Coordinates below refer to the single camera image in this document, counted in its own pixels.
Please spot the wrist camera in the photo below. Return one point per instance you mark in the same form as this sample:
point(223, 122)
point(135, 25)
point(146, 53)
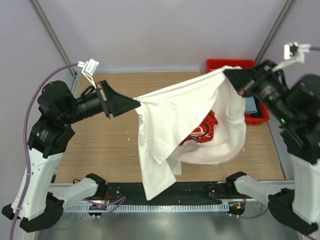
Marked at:
point(88, 69)
point(293, 53)

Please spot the left aluminium frame post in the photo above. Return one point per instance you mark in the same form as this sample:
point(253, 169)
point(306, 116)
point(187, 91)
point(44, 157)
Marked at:
point(50, 31)

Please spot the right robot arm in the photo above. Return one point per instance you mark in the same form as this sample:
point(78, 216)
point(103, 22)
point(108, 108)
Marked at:
point(297, 110)

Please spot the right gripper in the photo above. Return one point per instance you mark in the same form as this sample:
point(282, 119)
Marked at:
point(241, 79)

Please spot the aluminium frame post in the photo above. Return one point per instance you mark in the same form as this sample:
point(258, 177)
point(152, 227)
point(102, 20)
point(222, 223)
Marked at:
point(276, 27)
point(50, 31)

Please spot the slotted cable duct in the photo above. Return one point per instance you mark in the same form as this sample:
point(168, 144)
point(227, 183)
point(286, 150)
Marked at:
point(87, 208)

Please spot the right aluminium frame post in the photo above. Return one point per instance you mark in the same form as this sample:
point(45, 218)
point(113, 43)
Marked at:
point(276, 27)

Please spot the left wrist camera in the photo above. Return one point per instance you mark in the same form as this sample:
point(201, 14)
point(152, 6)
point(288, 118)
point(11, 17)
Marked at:
point(88, 69)

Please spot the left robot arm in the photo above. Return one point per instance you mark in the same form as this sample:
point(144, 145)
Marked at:
point(37, 208)

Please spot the grey folded t shirt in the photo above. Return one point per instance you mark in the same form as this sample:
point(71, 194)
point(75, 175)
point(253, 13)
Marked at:
point(250, 106)

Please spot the red plastic bin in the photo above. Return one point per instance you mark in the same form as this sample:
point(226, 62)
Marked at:
point(216, 63)

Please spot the white t shirt red print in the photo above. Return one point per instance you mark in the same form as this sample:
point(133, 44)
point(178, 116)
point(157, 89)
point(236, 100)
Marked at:
point(198, 121)

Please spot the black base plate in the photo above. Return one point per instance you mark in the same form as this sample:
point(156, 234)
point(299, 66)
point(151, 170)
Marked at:
point(180, 193)

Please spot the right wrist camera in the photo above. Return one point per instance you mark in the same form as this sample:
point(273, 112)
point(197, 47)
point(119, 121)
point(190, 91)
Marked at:
point(293, 53)

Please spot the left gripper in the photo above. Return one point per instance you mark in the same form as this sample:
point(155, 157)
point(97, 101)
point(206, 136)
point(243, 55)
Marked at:
point(118, 103)

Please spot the black t shirt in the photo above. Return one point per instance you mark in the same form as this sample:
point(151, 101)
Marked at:
point(261, 111)

